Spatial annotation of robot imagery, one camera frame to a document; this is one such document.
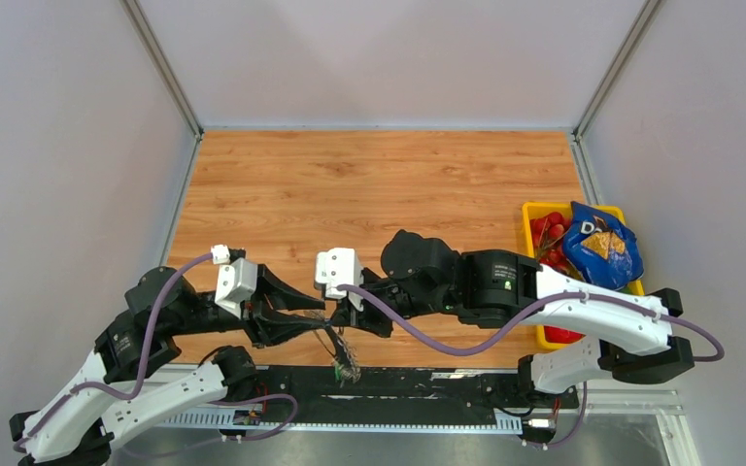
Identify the red cherries bunch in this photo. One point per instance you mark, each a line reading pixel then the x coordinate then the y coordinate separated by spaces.
pixel 547 233

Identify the blue chips bag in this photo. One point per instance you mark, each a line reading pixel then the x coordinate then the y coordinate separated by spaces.
pixel 601 248

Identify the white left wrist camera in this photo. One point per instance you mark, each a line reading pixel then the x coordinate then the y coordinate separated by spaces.
pixel 236 281

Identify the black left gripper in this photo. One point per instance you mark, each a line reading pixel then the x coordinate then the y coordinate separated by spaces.
pixel 269 322

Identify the large metal key ring plate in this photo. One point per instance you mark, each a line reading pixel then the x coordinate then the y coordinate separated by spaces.
pixel 343 353

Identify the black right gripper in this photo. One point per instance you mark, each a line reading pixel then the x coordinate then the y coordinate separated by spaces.
pixel 344 314

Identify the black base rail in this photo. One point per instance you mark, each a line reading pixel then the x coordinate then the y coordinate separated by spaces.
pixel 403 400

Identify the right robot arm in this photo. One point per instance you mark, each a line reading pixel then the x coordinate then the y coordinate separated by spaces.
pixel 495 290

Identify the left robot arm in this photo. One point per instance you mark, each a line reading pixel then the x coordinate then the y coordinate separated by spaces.
pixel 105 404

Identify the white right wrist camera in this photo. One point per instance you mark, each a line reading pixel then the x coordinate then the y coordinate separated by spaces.
pixel 335 267

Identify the red plastic fruit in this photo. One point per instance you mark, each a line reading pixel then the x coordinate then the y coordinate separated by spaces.
pixel 560 336

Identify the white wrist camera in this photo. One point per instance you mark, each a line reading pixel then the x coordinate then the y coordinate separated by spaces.
pixel 236 281
pixel 335 267

